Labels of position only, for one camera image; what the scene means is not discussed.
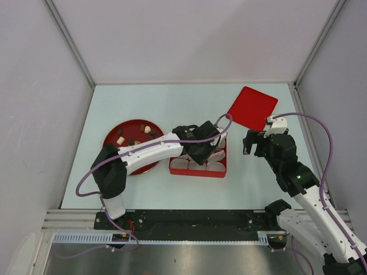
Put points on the white paper cup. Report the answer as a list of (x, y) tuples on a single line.
[(179, 163), (219, 156), (215, 166), (195, 166)]

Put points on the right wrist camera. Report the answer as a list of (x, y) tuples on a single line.
[(277, 125)]

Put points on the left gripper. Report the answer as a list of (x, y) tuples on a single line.
[(200, 160)]

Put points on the white bar chocolate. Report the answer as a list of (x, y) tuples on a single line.
[(120, 141)]

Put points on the grey cable duct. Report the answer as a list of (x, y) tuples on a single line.
[(259, 239)]

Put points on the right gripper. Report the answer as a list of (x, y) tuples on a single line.
[(253, 137)]

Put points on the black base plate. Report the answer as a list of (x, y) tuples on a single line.
[(199, 224)]

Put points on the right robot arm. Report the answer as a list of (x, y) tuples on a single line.
[(329, 237)]

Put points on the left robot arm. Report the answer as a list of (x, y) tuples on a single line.
[(113, 165)]

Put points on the red chocolate box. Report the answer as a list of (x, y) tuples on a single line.
[(220, 155)]

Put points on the red box lid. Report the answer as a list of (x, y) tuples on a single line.
[(251, 108)]

